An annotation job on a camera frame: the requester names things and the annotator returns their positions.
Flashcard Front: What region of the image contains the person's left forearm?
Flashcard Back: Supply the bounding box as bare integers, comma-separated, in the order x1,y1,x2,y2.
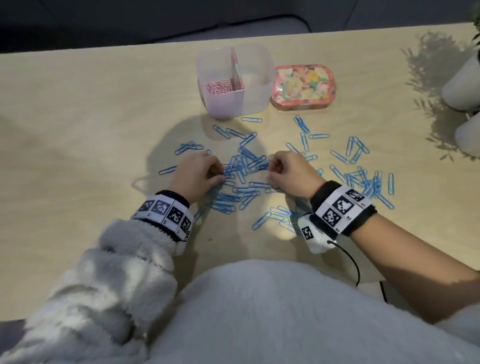
0,218,180,364

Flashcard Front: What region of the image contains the heap of pink paper clips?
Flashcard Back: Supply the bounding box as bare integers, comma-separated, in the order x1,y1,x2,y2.
204,80,235,95

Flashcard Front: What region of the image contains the person's right hand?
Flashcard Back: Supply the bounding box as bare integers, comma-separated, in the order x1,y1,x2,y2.
266,150,327,200

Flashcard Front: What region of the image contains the floral tin lid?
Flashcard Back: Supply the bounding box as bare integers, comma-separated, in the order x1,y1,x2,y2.
269,63,338,113

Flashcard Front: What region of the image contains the left marker wristband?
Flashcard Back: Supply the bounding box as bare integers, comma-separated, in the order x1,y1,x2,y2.
130,190,194,244

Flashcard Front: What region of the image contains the black right camera cable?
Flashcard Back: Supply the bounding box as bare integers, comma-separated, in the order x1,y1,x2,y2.
327,239,390,304

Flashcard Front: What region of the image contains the right marker wristband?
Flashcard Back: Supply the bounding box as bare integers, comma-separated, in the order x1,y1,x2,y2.
309,180,379,238

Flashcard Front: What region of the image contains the marker wristband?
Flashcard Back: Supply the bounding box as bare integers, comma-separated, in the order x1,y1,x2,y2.
130,190,194,244
309,180,379,238

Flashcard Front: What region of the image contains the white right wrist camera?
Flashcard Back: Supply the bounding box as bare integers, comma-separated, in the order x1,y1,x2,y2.
298,212,339,256

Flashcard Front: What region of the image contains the dark grey sofa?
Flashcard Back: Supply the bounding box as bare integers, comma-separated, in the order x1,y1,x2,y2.
0,0,480,54

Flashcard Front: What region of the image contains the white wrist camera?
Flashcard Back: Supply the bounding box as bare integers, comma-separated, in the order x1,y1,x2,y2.
173,234,193,257
298,212,339,256

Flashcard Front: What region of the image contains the person's right forearm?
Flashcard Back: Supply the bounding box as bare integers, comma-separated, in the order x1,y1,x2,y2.
351,213,480,326

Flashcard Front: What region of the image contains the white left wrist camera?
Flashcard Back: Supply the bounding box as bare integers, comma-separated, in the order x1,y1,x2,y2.
173,234,193,257

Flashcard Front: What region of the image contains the clear plastic divided box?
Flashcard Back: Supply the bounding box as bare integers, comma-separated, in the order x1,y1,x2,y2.
195,43,277,121

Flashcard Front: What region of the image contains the person's left hand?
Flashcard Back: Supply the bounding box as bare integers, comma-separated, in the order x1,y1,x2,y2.
166,149,226,206

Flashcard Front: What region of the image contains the group of blue paper clips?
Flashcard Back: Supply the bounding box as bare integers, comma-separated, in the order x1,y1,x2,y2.
158,114,396,236

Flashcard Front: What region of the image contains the white plant pot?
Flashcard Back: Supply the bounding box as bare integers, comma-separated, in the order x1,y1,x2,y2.
453,110,480,159
441,52,480,112

